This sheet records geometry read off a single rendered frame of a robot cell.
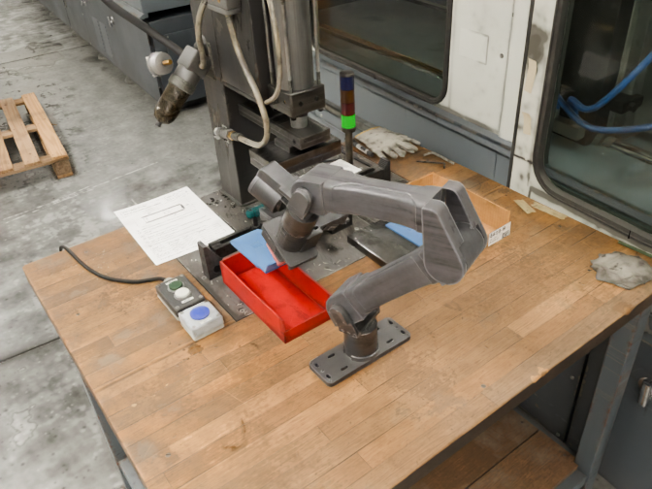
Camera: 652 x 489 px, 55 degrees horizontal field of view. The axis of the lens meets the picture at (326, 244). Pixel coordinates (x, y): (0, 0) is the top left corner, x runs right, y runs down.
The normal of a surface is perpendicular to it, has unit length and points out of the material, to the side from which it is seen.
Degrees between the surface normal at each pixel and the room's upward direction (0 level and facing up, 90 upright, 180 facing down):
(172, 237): 1
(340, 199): 86
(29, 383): 0
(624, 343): 90
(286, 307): 0
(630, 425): 90
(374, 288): 86
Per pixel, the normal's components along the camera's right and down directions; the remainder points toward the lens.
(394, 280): -0.58, 0.46
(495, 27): -0.83, 0.36
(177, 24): 0.54, 0.46
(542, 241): -0.05, -0.81
